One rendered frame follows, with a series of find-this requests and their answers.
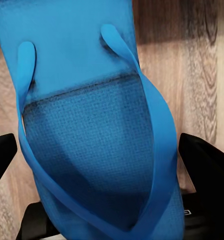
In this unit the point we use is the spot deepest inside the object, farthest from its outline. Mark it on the sandal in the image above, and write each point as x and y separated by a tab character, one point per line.
97	134

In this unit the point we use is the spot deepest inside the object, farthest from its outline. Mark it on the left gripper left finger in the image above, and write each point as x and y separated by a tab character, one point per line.
8	150

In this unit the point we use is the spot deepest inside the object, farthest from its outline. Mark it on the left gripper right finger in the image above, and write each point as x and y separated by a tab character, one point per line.
205	165

